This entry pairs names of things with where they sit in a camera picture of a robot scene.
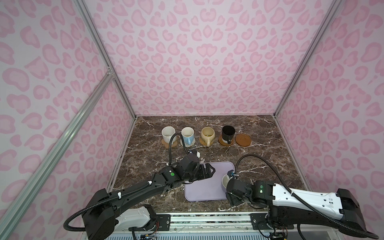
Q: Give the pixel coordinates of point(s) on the lavender plastic tray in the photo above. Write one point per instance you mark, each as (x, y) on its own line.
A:
(210, 189)

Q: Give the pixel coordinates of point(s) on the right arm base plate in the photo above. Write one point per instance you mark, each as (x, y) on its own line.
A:
(267, 230)

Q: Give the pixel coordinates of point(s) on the light blue mug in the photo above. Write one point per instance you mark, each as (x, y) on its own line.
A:
(188, 134)

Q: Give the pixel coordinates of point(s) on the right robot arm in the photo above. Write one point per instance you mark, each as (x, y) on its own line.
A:
(339, 210)

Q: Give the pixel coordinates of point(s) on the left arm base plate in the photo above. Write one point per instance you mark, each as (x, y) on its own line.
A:
(161, 223)

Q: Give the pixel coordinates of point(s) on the aluminium diagonal frame strut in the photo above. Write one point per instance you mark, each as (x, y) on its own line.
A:
(21, 204)

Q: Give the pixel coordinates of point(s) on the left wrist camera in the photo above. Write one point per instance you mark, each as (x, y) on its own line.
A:
(195, 152)

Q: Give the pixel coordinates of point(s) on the white speckled mug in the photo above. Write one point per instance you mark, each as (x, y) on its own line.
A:
(167, 133)

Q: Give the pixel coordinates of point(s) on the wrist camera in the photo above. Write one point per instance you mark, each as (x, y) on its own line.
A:
(195, 152)
(232, 174)

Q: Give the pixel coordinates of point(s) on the rattan woven round coaster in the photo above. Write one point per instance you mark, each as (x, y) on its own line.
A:
(209, 144)

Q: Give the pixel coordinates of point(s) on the beige yellow mug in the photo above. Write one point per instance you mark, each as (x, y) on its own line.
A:
(208, 133)

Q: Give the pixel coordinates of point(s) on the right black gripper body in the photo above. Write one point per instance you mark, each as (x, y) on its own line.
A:
(235, 200)

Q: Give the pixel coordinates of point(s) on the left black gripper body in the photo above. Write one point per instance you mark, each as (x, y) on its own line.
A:
(198, 173)

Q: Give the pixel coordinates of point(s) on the black mug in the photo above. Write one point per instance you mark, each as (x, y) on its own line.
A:
(228, 133)

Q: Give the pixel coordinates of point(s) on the aluminium front rail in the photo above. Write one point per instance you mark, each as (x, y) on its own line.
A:
(222, 226)

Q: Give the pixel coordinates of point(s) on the cork paw-shaped coaster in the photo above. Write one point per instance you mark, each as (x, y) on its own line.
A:
(166, 145)

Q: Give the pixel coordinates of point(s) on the white lavender mug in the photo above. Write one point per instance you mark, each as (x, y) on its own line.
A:
(225, 181)

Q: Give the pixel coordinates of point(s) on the white multicolour woven coaster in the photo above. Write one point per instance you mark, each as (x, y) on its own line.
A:
(188, 145)

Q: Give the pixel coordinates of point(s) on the brown wooden round coaster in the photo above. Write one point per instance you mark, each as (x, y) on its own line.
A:
(223, 143)

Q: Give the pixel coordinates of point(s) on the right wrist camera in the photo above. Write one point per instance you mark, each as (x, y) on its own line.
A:
(232, 174)

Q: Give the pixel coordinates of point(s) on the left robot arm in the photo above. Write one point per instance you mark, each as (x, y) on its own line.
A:
(103, 208)

